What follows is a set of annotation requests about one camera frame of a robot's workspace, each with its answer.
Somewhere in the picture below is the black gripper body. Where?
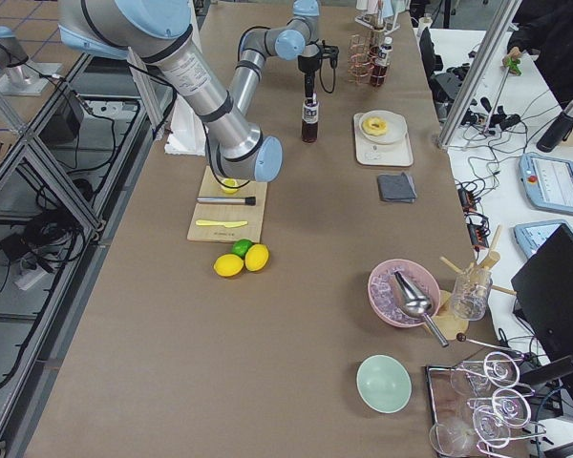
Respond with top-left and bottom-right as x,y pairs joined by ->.
297,41 -> 339,95

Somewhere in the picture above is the tea bottle white cap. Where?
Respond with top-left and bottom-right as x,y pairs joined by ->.
301,100 -> 319,143

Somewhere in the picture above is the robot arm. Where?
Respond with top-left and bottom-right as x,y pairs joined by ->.
59,1 -> 321,182

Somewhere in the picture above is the tea bottle front right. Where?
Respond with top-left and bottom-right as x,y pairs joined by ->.
370,36 -> 393,87

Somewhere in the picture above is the cream rabbit tray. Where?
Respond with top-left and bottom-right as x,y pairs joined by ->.
353,113 -> 414,167

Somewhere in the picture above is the glazed donut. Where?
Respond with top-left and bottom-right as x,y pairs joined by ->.
362,116 -> 388,136

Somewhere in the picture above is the white round plate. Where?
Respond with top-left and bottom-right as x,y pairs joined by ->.
357,110 -> 407,145

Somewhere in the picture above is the half lemon slice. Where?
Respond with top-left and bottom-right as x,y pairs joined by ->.
220,177 -> 240,195

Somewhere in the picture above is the steel muddler black tip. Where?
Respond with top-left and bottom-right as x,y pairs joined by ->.
197,196 -> 257,206

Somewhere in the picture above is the grey folded cloth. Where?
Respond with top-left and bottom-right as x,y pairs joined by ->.
377,172 -> 417,203

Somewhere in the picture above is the green lime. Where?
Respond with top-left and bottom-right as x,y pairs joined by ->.
231,239 -> 254,259

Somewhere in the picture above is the yellow plastic knife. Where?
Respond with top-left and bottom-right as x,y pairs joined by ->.
195,219 -> 248,228

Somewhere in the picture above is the yellow lemon far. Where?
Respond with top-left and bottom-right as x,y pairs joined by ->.
244,243 -> 269,272

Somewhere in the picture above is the yellow lemon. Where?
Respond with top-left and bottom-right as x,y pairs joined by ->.
213,253 -> 244,278
244,243 -> 269,272

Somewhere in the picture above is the yellow lemon near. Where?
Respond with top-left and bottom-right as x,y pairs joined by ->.
213,253 -> 244,278

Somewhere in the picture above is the pink ice bowl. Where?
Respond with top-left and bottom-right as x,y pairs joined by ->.
368,259 -> 440,328

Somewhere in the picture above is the steel ice scoop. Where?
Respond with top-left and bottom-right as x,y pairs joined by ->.
393,271 -> 449,347

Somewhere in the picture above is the clear glass mug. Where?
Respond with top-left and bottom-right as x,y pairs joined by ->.
450,267 -> 492,321

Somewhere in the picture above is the black thermos bottle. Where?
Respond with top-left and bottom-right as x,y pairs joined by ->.
536,100 -> 573,153

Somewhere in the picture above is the teach pendant tablet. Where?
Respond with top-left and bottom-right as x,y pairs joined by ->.
513,219 -> 570,259
519,154 -> 573,215

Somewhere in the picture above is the person in black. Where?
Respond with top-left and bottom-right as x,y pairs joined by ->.
505,1 -> 573,107

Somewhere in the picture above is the wooden cup stand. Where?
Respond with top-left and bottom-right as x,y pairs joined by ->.
439,224 -> 516,322

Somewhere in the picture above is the mint green bowl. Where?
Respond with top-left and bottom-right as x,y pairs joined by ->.
356,355 -> 412,414

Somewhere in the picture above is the black monitor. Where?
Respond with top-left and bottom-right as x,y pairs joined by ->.
511,225 -> 573,361

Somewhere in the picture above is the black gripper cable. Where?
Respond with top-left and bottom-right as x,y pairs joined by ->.
317,45 -> 338,94

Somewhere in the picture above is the copper wire bottle rack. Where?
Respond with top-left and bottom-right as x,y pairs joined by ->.
348,31 -> 385,85

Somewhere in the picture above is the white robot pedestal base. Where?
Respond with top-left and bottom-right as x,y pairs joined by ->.
164,95 -> 205,156

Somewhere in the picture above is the aluminium frame post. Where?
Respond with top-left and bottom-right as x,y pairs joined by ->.
436,0 -> 521,150

